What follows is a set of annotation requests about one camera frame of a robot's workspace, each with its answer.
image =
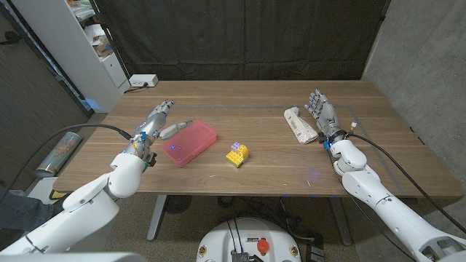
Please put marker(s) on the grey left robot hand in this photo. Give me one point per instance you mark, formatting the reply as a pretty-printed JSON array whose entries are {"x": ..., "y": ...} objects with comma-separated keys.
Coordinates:
[{"x": 147, "y": 127}]

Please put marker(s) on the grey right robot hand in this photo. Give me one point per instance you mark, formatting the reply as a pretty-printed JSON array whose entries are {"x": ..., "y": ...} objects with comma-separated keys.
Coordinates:
[{"x": 327, "y": 114}]

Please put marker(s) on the pink plastic pencil case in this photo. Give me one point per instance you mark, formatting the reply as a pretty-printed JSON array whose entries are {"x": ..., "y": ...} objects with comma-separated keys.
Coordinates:
[{"x": 193, "y": 142}]

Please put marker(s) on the black box beside robot base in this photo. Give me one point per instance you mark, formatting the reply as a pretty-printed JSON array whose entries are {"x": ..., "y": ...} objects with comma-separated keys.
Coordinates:
[{"x": 316, "y": 254}]

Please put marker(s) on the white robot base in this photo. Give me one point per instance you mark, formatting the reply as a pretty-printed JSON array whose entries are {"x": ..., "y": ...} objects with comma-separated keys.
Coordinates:
[{"x": 225, "y": 236}]

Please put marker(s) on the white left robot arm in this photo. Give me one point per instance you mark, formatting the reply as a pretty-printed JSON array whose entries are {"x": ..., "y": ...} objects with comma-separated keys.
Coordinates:
[{"x": 87, "y": 214}]

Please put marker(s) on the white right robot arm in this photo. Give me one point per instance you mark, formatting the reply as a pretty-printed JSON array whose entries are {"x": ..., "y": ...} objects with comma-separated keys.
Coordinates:
[{"x": 397, "y": 214}]

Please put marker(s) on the white patterned pen bag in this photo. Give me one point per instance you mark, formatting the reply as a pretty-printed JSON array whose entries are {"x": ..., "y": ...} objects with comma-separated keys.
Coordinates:
[{"x": 298, "y": 125}]

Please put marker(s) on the white power strip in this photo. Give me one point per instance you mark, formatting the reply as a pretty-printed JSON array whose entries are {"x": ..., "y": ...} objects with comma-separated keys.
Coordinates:
[{"x": 142, "y": 80}]

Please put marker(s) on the black round floor object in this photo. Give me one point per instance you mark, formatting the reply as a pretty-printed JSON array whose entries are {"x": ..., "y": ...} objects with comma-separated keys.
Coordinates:
[{"x": 177, "y": 203}]

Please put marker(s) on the rolled printed poster tube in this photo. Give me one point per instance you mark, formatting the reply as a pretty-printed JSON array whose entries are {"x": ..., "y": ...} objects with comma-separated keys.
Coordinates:
[{"x": 60, "y": 153}]

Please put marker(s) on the cardboard box with blue tape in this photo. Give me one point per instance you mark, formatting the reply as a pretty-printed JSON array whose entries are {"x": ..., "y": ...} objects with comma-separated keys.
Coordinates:
[{"x": 102, "y": 48}]

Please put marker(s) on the grey table leg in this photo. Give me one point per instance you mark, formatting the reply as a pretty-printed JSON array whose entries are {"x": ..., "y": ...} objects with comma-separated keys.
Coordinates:
[
  {"x": 340, "y": 222},
  {"x": 156, "y": 218}
]

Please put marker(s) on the yellow and purple lego stack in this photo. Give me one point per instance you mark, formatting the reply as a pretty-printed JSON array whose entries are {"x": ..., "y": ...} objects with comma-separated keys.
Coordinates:
[{"x": 238, "y": 154}]

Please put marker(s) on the white shelf cabinet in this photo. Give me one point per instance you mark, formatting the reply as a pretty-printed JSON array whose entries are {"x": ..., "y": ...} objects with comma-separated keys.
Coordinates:
[{"x": 65, "y": 43}]

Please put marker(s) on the person's dark shoe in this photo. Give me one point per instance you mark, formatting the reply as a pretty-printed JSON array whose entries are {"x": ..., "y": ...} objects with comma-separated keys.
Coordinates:
[{"x": 58, "y": 207}]

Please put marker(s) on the black curtain backdrop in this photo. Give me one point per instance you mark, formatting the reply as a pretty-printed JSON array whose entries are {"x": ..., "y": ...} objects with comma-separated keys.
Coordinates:
[{"x": 236, "y": 36}]

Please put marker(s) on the red emergency stop button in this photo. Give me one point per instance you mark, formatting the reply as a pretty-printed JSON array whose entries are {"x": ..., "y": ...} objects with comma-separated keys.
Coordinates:
[{"x": 263, "y": 245}]

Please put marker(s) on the person's leg in jeans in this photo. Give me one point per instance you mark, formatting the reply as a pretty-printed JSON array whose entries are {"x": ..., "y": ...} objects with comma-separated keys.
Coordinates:
[{"x": 22, "y": 213}]

